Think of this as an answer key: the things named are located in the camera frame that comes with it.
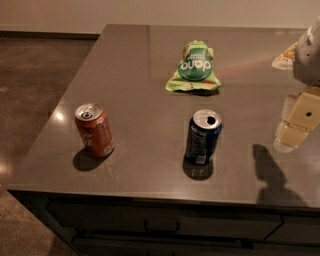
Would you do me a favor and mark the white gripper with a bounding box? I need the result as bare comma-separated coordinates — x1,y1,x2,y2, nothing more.
272,17,320,153

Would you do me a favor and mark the red coke can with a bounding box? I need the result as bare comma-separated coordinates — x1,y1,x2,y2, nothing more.
75,103,114,158

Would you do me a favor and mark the blue pepsi can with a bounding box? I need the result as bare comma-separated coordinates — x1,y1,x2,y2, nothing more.
185,109,222,165

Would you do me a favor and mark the green rice chip bag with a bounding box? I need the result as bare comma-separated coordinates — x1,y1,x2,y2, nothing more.
165,40,221,92

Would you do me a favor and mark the black drawer handle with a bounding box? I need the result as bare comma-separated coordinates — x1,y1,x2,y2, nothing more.
144,220,180,234

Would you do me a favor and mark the dark cabinet drawer front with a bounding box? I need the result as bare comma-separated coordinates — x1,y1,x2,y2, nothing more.
48,202,282,239

